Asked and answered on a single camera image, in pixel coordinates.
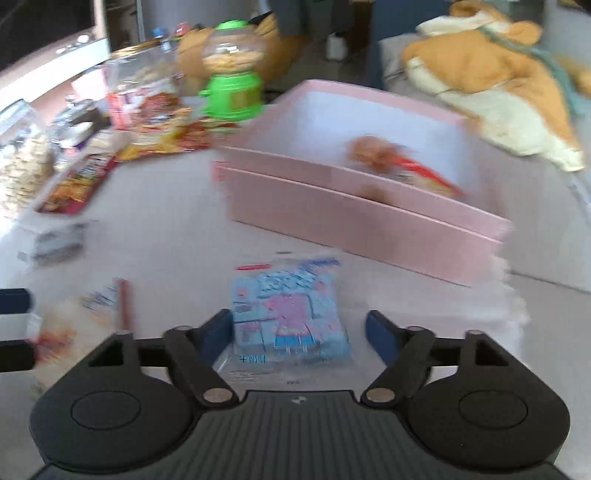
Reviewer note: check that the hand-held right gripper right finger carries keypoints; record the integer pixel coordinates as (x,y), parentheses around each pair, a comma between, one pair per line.
(378,337)

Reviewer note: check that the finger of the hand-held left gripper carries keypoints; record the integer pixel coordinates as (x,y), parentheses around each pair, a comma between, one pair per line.
(14,301)
(16,357)

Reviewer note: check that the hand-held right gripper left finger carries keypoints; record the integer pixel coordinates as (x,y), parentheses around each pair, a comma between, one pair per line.
(217,333)

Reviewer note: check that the white snack packet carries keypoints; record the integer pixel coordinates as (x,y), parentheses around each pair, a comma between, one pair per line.
(69,323)

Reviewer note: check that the blue cartoon snack packet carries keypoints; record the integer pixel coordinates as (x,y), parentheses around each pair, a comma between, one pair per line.
(286,304)

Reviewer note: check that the pink cardboard box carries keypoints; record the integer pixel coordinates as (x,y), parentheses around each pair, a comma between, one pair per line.
(369,226)

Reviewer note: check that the dark small packet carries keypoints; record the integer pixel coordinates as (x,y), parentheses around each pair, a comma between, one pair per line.
(57,244)

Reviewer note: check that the white paper table cover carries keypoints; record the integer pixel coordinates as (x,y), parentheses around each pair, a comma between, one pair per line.
(161,240)

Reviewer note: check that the red snack packet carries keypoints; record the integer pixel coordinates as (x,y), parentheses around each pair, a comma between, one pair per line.
(74,184)

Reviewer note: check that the large glass peanut jar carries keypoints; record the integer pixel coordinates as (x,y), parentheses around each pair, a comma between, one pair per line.
(23,161)

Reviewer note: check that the orange and red snack packets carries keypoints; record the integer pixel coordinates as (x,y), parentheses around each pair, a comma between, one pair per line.
(184,134)

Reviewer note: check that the grey cloth cover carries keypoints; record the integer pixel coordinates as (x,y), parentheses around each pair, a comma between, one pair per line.
(545,221)

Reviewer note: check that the plastic jar with red label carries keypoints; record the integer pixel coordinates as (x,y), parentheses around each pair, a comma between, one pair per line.
(138,106)

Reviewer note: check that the green gumball dispenser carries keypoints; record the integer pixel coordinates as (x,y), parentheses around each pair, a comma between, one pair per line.
(231,92)

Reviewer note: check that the beige shelf unit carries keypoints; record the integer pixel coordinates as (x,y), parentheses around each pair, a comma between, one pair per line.
(46,37)

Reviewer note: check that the orange and cream blanket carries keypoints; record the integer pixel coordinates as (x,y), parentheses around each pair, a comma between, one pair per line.
(485,69)

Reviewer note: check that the blue water bottle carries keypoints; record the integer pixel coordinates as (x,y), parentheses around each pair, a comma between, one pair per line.
(161,39)

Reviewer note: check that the red lid water bottle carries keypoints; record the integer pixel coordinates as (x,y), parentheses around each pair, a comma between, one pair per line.
(181,31)

